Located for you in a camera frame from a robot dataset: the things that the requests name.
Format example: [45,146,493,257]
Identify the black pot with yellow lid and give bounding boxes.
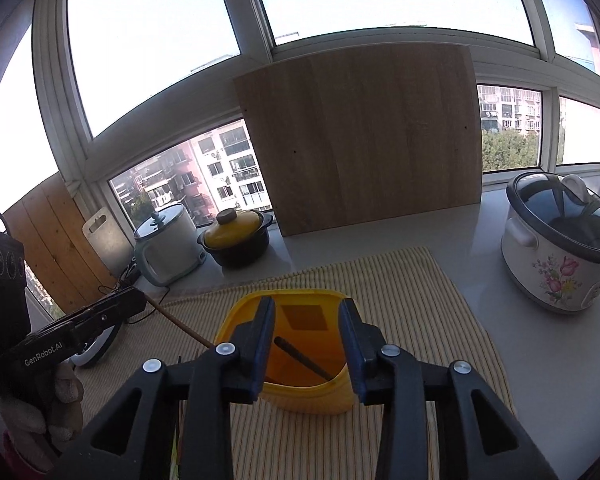
[196,208,274,268]

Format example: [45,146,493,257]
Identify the dark chopstick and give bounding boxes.
[274,336,332,382]

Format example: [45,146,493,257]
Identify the wooden wall panel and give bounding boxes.
[2,172,118,313]

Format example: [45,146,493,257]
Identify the large wooden board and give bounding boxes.
[232,42,483,237]

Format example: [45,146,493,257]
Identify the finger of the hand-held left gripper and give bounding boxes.
[72,287,148,354]

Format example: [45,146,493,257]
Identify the grey cutting board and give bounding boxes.
[82,206,136,281]

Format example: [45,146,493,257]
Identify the white floral rice cooker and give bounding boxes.
[500,170,600,315]

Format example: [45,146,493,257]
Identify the brown wooden chopstick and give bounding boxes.
[142,296,217,351]

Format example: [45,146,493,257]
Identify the black tongs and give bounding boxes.
[119,255,143,282]

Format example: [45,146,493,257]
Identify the striped cloth mat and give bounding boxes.
[75,246,515,480]

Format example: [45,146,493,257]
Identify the white window frame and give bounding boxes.
[0,0,600,221]

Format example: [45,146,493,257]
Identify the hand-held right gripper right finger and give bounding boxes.
[338,298,546,480]

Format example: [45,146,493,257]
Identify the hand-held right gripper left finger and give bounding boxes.
[67,296,277,480]

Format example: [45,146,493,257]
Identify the light blue electric cooker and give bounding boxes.
[132,203,208,287]

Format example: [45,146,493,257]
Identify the yellow plastic container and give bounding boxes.
[214,288,355,415]

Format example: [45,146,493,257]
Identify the person's left hand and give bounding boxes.
[0,364,84,472]

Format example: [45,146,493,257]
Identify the black power cable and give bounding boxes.
[98,282,172,323]

